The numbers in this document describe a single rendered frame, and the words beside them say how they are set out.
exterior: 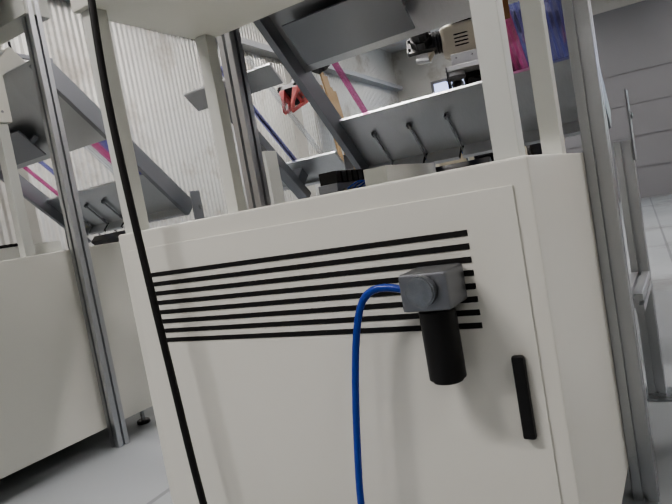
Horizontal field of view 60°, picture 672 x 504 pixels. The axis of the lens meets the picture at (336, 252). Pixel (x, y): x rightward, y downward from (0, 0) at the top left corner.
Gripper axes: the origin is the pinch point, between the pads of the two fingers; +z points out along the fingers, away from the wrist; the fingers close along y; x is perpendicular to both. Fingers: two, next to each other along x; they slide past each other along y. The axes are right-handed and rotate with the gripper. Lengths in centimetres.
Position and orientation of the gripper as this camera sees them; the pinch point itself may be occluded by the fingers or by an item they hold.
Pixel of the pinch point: (288, 110)
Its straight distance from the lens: 183.8
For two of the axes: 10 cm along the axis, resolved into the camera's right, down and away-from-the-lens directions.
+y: 8.5, -1.3, -5.1
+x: 4.9, 5.6, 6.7
